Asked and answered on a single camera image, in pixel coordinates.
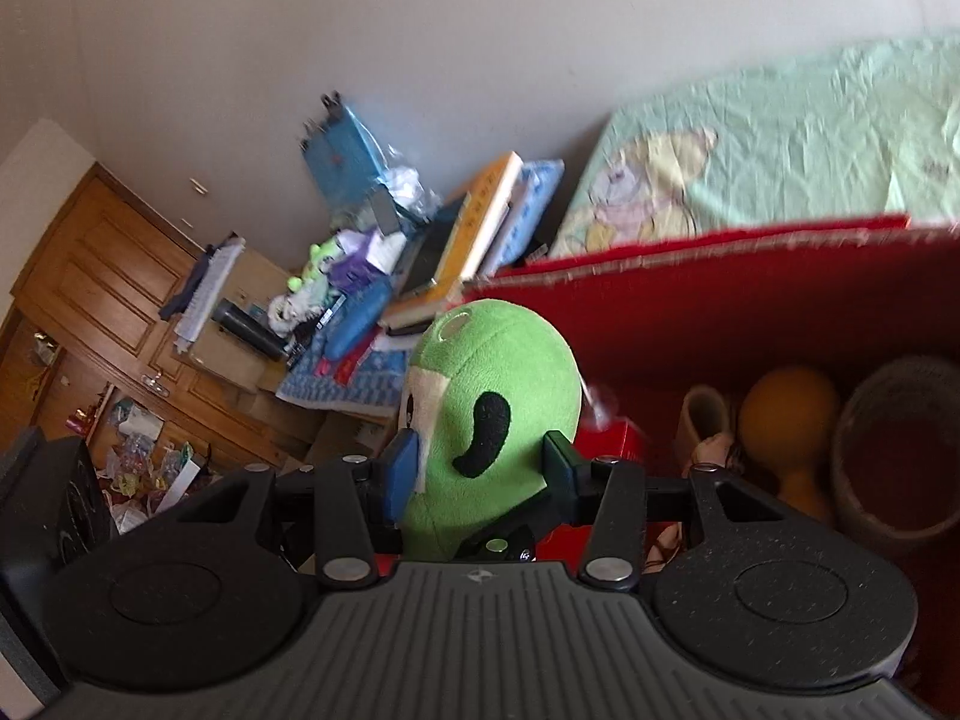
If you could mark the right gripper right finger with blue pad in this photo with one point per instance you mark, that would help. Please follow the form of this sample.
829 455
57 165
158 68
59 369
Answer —
599 511

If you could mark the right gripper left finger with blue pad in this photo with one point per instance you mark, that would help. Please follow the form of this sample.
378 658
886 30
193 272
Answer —
359 503

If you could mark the green plush toy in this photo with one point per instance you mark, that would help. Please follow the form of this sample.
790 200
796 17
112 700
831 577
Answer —
484 385

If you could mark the blue patterned cloth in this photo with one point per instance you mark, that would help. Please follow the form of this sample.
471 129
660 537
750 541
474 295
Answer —
367 382

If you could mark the blue pencil case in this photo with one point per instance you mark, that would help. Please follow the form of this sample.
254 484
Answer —
355 320

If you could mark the black thermos bottle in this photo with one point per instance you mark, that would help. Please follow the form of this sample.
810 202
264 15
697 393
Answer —
235 321

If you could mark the wooden wardrobe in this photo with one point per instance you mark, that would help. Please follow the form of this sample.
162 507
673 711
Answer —
96 283

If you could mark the purple tissue pack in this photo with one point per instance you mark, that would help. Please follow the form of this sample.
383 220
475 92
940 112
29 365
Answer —
366 257

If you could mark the small green frog toy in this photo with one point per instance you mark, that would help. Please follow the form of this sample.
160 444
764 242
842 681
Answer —
319 256

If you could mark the orange gourd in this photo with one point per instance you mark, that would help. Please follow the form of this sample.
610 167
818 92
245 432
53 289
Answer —
785 425

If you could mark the cardboard box on floor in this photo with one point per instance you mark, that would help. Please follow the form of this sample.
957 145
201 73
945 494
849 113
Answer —
233 341

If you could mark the yellow book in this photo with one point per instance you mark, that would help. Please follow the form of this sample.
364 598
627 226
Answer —
453 247

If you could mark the blue patterned book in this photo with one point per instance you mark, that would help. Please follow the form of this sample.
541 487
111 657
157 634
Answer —
532 193

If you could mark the red cardboard box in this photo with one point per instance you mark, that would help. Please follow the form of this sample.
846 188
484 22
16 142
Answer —
768 615

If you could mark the brown woven basket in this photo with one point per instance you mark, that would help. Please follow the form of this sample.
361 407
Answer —
895 456

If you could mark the green cartoon bed sheet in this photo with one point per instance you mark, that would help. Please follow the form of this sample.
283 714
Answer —
864 131

